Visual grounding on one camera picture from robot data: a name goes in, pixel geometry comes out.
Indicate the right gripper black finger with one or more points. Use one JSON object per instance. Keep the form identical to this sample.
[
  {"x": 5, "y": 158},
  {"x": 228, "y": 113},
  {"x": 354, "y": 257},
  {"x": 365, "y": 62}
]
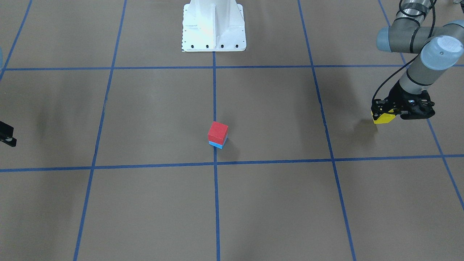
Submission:
[{"x": 6, "y": 134}]

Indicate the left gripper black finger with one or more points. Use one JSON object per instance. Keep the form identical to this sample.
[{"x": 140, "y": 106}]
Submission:
[{"x": 380, "y": 107}]

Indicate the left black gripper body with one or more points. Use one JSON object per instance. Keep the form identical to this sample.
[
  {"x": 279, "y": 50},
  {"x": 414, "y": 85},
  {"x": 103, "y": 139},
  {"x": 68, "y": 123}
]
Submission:
[{"x": 397, "y": 95}]

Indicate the yellow wooden cube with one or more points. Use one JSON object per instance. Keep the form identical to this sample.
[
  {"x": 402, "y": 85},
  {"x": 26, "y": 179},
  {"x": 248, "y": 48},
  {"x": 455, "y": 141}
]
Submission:
[{"x": 382, "y": 118}]

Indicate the red wooden cube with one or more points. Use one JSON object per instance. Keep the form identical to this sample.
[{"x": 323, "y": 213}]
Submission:
[{"x": 218, "y": 133}]

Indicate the blue wooden cube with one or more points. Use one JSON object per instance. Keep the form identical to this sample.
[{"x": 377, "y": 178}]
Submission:
[{"x": 217, "y": 145}]

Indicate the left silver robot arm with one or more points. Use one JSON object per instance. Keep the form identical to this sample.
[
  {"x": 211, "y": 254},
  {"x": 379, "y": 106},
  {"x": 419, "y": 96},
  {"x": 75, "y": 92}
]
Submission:
[{"x": 436, "y": 49}]

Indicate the white camera mast pedestal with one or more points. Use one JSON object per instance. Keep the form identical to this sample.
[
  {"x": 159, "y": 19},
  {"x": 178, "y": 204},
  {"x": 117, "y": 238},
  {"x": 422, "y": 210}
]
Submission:
[{"x": 213, "y": 26}]

